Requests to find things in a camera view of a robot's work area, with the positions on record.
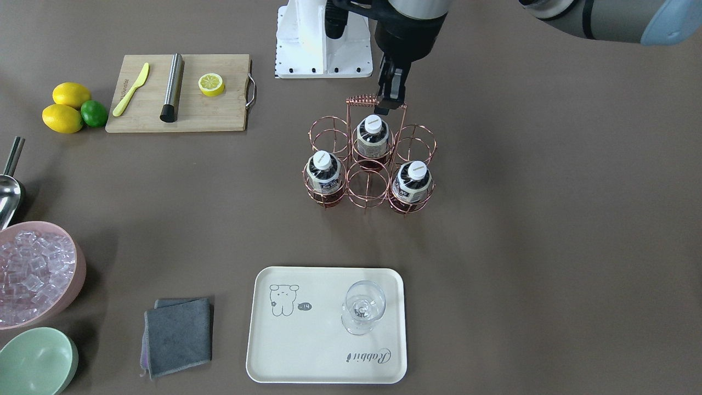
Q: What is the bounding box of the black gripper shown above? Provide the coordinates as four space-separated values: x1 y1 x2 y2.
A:
375 11 448 115

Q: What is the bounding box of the copper wire bottle basket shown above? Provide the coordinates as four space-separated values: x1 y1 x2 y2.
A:
302 95 437 216

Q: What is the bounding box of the tea bottle front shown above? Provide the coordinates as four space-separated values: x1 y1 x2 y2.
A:
305 150 344 207

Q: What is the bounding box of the tea bottle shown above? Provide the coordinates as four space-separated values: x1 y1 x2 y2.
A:
305 150 344 207
389 161 434 213
354 114 389 160

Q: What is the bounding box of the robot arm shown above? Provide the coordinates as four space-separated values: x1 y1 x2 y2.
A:
366 1 701 115

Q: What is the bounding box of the tea bottle rear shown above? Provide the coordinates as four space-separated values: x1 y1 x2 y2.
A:
354 114 389 160

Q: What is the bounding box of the tea bottle middle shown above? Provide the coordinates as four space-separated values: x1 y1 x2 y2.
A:
389 161 434 213

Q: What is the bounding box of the half lemon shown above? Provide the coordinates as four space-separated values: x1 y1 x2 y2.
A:
197 72 225 97

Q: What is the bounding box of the bamboo cutting board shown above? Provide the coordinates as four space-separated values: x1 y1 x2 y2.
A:
105 54 255 133

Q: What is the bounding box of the clear wine glass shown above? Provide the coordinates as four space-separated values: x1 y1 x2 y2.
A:
341 280 387 336

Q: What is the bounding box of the steel cylinder tool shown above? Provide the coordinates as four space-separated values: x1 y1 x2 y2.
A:
160 53 185 123

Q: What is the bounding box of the yellow plastic knife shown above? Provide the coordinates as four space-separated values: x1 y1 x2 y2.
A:
112 63 150 117

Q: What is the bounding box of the cream rabbit tray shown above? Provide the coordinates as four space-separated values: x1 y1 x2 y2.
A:
246 267 407 384

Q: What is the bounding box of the green lime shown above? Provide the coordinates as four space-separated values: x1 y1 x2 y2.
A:
80 100 109 128

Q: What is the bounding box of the yellow lemon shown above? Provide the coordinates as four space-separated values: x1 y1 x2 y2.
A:
52 82 92 109
42 104 84 133

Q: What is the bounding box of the dark grey folded cloth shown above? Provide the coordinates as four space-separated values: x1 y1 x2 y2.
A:
140 297 213 380

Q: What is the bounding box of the pink bowl with ice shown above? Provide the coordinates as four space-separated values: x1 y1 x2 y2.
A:
1 222 86 330

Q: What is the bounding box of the metal ice scoop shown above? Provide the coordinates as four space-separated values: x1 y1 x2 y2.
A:
1 137 25 230

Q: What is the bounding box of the green bowl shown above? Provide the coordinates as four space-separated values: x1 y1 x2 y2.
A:
1 327 78 394

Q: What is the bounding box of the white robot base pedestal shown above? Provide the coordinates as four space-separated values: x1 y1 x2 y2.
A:
274 1 373 78

